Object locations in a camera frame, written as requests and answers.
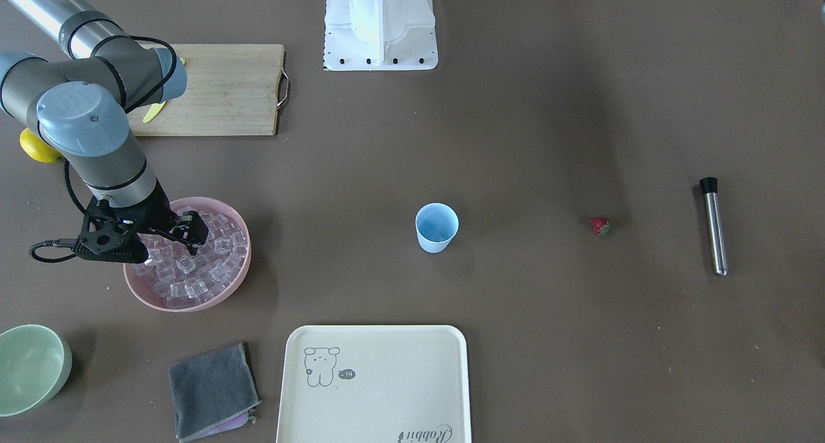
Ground yellow lemon near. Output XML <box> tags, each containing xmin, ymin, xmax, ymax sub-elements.
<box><xmin>19</xmin><ymin>128</ymin><xmax>64</xmax><ymax>164</ymax></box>

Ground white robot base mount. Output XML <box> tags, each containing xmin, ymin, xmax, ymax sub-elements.
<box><xmin>322</xmin><ymin>0</ymin><xmax>439</xmax><ymax>71</ymax></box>

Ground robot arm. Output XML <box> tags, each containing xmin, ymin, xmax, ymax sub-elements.
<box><xmin>2</xmin><ymin>0</ymin><xmax>208</xmax><ymax>264</ymax></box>

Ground light blue cup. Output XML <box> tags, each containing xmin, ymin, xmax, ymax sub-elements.
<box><xmin>414</xmin><ymin>202</ymin><xmax>460</xmax><ymax>254</ymax></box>

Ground pink bowl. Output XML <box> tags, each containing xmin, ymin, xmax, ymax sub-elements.
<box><xmin>123</xmin><ymin>197</ymin><xmax>252</xmax><ymax>313</ymax></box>

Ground pile of clear ice cubes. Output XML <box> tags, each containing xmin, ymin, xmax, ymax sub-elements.
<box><xmin>132</xmin><ymin>210</ymin><xmax>248</xmax><ymax>305</ymax></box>

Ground wooden cutting board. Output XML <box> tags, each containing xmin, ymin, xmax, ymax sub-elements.
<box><xmin>128</xmin><ymin>44</ymin><xmax>289</xmax><ymax>137</ymax></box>

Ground red strawberry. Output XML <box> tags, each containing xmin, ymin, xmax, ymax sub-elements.
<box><xmin>589</xmin><ymin>217</ymin><xmax>611</xmax><ymax>235</ymax></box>

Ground yellow plastic knife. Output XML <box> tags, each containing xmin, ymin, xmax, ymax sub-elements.
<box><xmin>142</xmin><ymin>57</ymin><xmax>188</xmax><ymax>124</ymax></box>

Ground cream rabbit tray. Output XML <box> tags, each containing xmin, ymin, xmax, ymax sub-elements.
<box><xmin>276</xmin><ymin>325</ymin><xmax>472</xmax><ymax>442</ymax></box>

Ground grey folded cloth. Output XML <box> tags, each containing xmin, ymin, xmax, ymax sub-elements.
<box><xmin>168</xmin><ymin>341</ymin><xmax>260</xmax><ymax>442</ymax></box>

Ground steel muddler black tip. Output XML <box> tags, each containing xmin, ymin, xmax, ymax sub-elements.
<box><xmin>699</xmin><ymin>177</ymin><xmax>730</xmax><ymax>277</ymax></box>

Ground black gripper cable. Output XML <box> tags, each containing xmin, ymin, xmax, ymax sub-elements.
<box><xmin>29</xmin><ymin>35</ymin><xmax>178</xmax><ymax>264</ymax></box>

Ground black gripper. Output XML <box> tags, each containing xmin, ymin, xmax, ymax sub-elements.
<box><xmin>73</xmin><ymin>182</ymin><xmax>209</xmax><ymax>264</ymax></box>

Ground green bowl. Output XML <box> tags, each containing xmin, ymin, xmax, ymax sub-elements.
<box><xmin>1</xmin><ymin>324</ymin><xmax>73</xmax><ymax>417</ymax></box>

